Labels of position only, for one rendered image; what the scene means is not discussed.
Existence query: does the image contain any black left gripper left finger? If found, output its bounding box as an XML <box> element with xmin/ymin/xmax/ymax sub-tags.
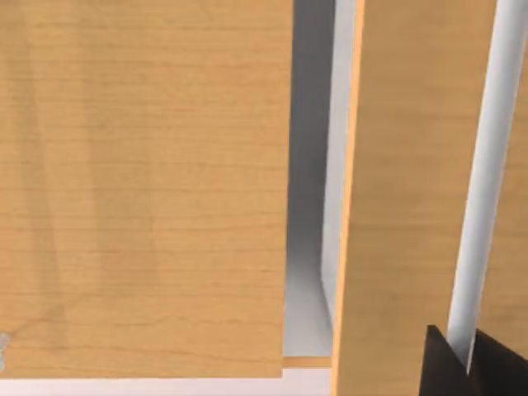
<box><xmin>417</xmin><ymin>324</ymin><xmax>476</xmax><ymax>396</ymax></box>

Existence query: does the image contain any wooden door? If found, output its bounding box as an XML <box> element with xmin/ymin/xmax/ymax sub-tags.
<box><xmin>329</xmin><ymin>0</ymin><xmax>528</xmax><ymax>396</ymax></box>

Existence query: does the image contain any long white metal handle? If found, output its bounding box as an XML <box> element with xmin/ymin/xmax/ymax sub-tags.
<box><xmin>446</xmin><ymin>0</ymin><xmax>528</xmax><ymax>375</ymax></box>

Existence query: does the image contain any wooden cupboard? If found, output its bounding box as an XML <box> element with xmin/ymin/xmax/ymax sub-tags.
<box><xmin>0</xmin><ymin>0</ymin><xmax>358</xmax><ymax>380</ymax></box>

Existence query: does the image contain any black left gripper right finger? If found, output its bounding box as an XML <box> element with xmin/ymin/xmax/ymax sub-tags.
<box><xmin>468</xmin><ymin>329</ymin><xmax>528</xmax><ymax>396</ymax></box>

